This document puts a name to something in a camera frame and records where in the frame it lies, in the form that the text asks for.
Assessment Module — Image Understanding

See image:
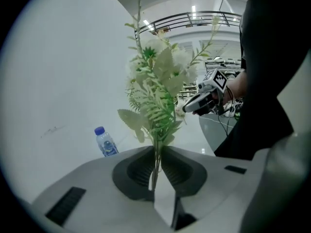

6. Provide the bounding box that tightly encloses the person's black clothing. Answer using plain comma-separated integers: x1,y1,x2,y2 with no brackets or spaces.
213,0,311,161

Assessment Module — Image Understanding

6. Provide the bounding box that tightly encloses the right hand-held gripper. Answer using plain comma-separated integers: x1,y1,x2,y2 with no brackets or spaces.
182,68,228,117

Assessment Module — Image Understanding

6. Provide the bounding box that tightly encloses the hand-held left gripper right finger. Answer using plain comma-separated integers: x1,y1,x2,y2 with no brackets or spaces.
160,145,208,198

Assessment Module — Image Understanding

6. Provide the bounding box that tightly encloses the cluttered workbench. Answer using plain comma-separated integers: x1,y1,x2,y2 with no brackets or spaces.
204,56,244,78

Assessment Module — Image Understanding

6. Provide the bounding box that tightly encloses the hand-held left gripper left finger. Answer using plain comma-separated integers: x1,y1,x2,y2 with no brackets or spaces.
112,145,156,202

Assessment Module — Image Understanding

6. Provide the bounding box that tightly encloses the dark metal balcony railing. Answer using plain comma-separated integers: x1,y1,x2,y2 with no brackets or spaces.
138,11,243,35

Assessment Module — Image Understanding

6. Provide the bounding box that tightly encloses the white and green flowers bunch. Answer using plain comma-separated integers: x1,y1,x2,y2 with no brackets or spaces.
117,0,223,192

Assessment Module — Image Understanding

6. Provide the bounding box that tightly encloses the person's right forearm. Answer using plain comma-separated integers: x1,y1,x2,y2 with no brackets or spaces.
222,69,248,105

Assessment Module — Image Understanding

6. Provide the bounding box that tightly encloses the black cable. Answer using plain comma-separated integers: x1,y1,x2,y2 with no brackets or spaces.
217,87,236,137

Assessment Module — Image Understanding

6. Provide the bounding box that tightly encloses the small white flower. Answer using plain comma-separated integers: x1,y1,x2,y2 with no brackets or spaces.
175,102,188,126

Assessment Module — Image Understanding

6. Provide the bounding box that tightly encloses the clear blue-capped water bottle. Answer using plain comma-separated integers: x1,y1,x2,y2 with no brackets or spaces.
94,126,120,158

